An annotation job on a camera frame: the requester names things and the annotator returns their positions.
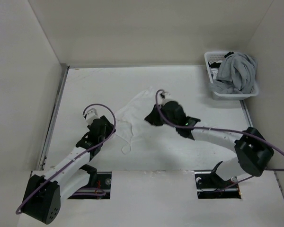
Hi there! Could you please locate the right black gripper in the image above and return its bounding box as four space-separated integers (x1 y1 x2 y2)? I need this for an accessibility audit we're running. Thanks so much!
145 104 178 128

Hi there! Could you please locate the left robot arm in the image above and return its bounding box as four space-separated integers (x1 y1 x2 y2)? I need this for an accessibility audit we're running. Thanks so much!
16 116 115 225

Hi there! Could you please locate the black tank top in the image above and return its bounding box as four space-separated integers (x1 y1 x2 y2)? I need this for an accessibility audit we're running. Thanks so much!
208 52 234 69

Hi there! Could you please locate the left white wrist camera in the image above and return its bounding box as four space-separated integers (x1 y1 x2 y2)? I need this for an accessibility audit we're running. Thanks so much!
83 108 98 125

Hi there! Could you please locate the left metal table rail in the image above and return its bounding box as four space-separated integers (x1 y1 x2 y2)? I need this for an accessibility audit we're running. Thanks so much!
36 63 69 170

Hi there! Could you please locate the white plastic laundry basket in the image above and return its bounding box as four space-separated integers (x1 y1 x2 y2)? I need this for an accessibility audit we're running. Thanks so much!
204 51 259 100

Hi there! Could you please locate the white tank top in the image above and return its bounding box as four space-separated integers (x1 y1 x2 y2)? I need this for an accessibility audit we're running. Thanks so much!
115 87 155 155

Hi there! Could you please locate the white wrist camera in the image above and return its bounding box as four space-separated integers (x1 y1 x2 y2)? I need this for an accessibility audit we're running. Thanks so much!
83 108 98 125
159 91 173 103

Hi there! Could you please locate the grey tank top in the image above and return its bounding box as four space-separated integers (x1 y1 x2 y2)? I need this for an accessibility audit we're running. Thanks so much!
210 52 257 95

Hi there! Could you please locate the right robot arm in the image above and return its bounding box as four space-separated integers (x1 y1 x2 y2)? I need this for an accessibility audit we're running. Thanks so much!
145 101 274 187

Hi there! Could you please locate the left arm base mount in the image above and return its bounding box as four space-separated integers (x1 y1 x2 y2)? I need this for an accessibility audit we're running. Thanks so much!
68 172 112 200

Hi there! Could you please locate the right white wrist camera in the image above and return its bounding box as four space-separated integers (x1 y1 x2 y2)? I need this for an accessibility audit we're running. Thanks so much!
159 91 173 103

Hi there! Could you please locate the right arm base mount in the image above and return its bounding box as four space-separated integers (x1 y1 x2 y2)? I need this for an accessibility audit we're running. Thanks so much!
195 161 241 199

